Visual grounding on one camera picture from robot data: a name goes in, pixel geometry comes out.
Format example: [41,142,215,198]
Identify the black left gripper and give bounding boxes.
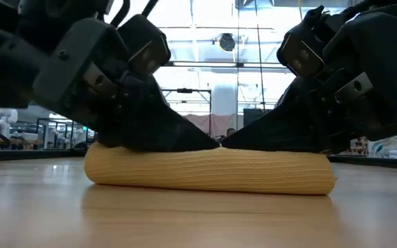
[0,17,220,153]

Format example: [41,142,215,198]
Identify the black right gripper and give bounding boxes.
[307,12,397,153]

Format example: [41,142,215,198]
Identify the orange waffle towel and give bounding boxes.
[83,141,336,196]

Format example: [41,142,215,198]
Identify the black background monitor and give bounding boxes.
[242,107,265,127]

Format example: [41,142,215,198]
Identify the person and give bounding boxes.
[218,127,237,144]

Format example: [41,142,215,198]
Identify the pale plastic bag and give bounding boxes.
[369,133,397,160]

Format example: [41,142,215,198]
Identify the colourful patterned box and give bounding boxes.
[347,136,370,156]

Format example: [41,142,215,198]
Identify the round black hanging fixture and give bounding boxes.
[217,32,236,53]

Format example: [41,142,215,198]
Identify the black background rig frame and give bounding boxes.
[161,87,213,137]

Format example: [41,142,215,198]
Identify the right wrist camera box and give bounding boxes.
[276,30,326,79]

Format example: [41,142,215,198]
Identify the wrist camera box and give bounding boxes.
[117,14,172,76]
[276,30,326,79]

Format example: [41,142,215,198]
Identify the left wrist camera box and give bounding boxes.
[117,14,172,76]

